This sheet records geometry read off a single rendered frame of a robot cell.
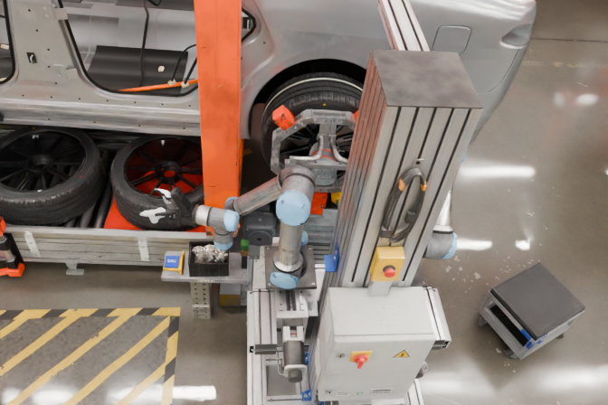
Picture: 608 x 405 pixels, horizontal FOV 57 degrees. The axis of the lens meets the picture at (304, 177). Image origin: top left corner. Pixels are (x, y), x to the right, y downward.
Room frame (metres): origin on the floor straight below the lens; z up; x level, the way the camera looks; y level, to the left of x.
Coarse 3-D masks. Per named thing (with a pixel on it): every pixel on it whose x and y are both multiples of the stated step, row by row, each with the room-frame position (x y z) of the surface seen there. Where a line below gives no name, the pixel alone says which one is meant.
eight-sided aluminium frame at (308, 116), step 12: (300, 120) 2.12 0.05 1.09; (312, 120) 2.12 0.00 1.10; (324, 120) 2.14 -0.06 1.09; (336, 120) 2.14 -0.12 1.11; (348, 120) 2.14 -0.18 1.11; (276, 132) 2.14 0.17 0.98; (288, 132) 2.12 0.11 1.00; (276, 144) 2.10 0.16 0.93; (276, 156) 2.11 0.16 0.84; (276, 168) 2.10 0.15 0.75; (336, 180) 2.20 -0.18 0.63; (324, 192) 2.14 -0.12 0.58; (336, 192) 2.14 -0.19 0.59
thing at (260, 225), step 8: (264, 208) 2.12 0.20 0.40; (248, 216) 2.04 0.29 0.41; (256, 216) 2.05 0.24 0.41; (264, 216) 2.05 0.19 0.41; (272, 216) 2.06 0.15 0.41; (248, 224) 1.98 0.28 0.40; (256, 224) 1.99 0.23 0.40; (264, 224) 2.00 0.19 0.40; (272, 224) 2.00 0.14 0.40; (248, 232) 1.96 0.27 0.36; (256, 232) 1.95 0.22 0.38; (264, 232) 1.96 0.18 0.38; (272, 232) 1.98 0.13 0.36; (256, 240) 1.95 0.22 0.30; (264, 240) 1.96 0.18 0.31; (256, 248) 2.01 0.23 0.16; (248, 256) 1.99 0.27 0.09; (256, 256) 2.00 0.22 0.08
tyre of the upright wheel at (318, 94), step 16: (288, 80) 2.41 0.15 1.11; (320, 80) 2.36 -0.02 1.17; (336, 80) 2.37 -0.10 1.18; (352, 80) 2.43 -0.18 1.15; (272, 96) 2.37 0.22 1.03; (288, 96) 2.28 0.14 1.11; (304, 96) 2.24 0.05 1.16; (320, 96) 2.23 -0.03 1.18; (336, 96) 2.24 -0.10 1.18; (352, 96) 2.29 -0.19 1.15; (272, 112) 2.23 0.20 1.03; (352, 112) 2.23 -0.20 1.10; (272, 128) 2.19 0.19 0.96
